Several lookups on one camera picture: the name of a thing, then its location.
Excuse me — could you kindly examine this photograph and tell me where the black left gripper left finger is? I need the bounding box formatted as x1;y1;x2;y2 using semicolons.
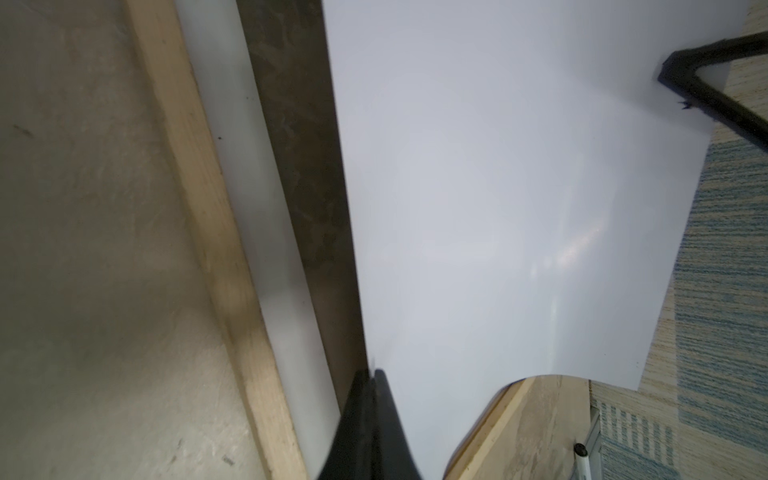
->
318;369;375;480

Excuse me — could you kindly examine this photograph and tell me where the light wooden picture frame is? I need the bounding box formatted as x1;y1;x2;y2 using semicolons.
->
122;0;535;480

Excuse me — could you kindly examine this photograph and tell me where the black marker pen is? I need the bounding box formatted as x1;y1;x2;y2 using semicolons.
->
573;443;592;480

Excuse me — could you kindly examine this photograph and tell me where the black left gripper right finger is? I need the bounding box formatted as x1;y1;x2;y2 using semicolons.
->
373;369;421;480

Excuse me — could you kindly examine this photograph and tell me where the dark photo print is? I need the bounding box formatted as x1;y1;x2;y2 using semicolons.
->
323;0;748;479

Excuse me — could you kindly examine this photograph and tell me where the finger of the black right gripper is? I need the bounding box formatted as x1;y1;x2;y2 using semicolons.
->
657;31;767;150

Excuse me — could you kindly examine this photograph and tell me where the white photo mat board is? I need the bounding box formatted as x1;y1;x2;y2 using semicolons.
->
176;1;340;479

